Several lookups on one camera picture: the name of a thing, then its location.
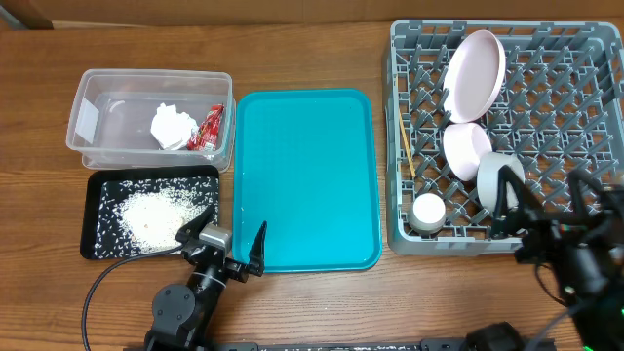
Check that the spilled rice pile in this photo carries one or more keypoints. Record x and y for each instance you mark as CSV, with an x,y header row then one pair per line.
x,y
143,216

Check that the wooden chopstick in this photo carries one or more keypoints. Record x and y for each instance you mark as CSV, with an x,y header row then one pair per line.
x,y
406,144

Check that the clear plastic bin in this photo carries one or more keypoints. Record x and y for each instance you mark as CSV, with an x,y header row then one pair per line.
x,y
113,109

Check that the white plastic cup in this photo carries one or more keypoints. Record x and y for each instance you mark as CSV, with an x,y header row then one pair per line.
x,y
427,214

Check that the white round plate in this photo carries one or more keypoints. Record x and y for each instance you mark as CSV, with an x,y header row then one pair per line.
x,y
474,77

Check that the black tray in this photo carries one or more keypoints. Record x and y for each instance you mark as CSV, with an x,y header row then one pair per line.
x,y
99,178

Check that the white napkin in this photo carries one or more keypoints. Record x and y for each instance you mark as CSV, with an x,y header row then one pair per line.
x,y
172,129

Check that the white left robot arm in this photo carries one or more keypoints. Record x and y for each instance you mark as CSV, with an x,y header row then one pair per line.
x,y
182,312

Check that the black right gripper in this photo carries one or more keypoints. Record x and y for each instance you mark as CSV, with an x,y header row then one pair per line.
x,y
532,244

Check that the red snack wrapper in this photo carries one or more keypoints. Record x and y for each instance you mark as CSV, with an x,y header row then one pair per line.
x,y
205,138

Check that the pink bowl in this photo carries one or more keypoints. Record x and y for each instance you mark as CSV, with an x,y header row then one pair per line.
x,y
464,146

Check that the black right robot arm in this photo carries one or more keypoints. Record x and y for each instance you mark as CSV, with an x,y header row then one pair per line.
x,y
590,287

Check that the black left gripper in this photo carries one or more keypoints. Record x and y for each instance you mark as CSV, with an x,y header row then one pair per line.
x,y
241,270

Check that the grey-rimmed white bowl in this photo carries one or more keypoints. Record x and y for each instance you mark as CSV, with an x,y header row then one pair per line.
x,y
487,176

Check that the teal serving tray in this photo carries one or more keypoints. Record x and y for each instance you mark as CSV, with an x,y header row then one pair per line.
x,y
305,166

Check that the grey dish rack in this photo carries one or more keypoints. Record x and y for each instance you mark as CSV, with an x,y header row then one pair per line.
x,y
560,109

